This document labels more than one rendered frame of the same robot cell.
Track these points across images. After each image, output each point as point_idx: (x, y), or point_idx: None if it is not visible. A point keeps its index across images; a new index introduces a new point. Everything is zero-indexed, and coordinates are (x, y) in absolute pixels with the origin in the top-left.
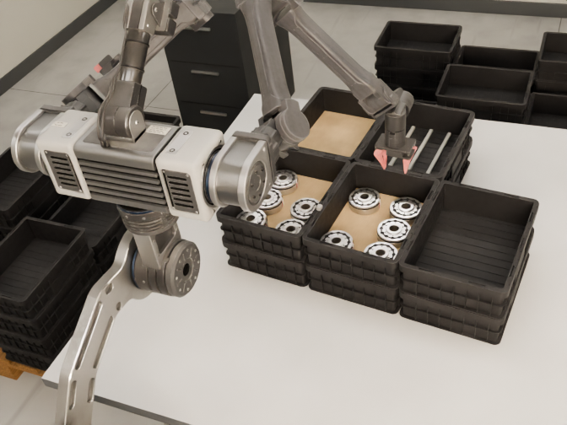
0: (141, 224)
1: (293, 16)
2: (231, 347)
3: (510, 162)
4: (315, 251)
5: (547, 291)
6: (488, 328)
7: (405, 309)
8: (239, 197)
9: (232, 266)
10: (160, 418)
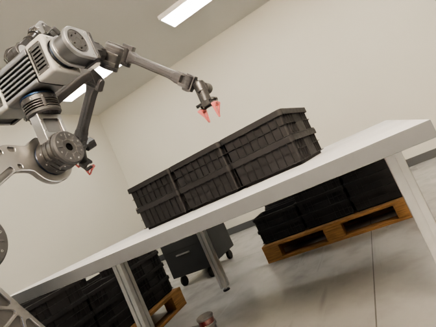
0: (30, 104)
1: (131, 52)
2: (129, 241)
3: None
4: (180, 174)
5: (336, 146)
6: (289, 149)
7: (241, 179)
8: (61, 37)
9: (146, 228)
10: (63, 280)
